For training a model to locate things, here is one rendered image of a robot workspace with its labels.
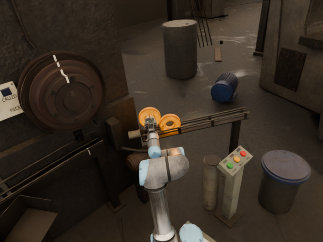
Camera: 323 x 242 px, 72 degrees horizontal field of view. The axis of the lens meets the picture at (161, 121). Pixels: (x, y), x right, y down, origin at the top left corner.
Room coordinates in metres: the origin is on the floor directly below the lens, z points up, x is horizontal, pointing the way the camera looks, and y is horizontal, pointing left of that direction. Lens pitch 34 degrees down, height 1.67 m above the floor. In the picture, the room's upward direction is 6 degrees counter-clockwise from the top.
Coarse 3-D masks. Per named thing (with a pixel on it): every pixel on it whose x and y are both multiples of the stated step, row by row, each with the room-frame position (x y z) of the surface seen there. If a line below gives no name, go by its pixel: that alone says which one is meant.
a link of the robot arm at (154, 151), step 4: (148, 140) 1.08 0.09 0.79; (152, 140) 1.07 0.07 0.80; (156, 140) 1.07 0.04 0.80; (148, 144) 1.06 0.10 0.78; (152, 144) 1.04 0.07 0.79; (156, 144) 1.04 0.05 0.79; (148, 148) 1.04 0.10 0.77; (152, 148) 1.01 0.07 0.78; (156, 148) 1.01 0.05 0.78; (160, 148) 1.04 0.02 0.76; (148, 152) 1.02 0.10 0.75; (152, 152) 0.99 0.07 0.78; (156, 152) 0.99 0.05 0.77; (160, 152) 1.00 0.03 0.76; (152, 156) 0.99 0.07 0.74; (156, 156) 0.99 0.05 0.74
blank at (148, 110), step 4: (148, 108) 1.34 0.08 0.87; (152, 108) 1.34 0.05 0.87; (140, 112) 1.33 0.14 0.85; (144, 112) 1.32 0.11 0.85; (148, 112) 1.32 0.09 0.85; (152, 112) 1.32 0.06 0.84; (156, 112) 1.33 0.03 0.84; (140, 116) 1.32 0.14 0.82; (144, 116) 1.32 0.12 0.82; (156, 116) 1.32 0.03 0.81; (160, 116) 1.33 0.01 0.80; (140, 120) 1.32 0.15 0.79; (144, 120) 1.32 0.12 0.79; (156, 120) 1.32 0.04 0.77; (160, 120) 1.33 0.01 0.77
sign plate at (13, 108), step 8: (0, 88) 1.09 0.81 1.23; (0, 96) 1.08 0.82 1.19; (8, 96) 1.10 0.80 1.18; (16, 96) 1.12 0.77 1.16; (0, 104) 1.07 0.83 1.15; (8, 104) 1.09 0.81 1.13; (16, 104) 1.11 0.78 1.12; (0, 112) 1.06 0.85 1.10; (8, 112) 1.08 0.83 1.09; (16, 112) 1.10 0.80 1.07; (0, 120) 1.05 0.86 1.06
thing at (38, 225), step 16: (16, 208) 0.77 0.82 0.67; (32, 208) 0.81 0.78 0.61; (48, 208) 0.78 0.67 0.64; (0, 224) 0.68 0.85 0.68; (16, 224) 0.72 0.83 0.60; (32, 224) 0.71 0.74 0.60; (48, 224) 0.70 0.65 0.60; (0, 240) 0.64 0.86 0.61; (16, 240) 0.64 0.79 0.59; (32, 240) 0.63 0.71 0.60; (48, 240) 0.70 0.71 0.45
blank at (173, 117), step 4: (164, 116) 1.33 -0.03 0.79; (168, 116) 1.32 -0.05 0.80; (172, 116) 1.32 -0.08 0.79; (176, 116) 1.34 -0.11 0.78; (164, 120) 1.32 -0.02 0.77; (168, 120) 1.32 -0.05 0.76; (172, 120) 1.32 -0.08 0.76; (176, 120) 1.32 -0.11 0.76; (160, 124) 1.32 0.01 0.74; (164, 124) 1.32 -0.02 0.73; (176, 124) 1.32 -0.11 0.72; (180, 124) 1.33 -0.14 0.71; (160, 128) 1.32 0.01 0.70; (164, 128) 1.32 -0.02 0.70; (168, 128) 1.32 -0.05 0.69; (172, 132) 1.32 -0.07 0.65
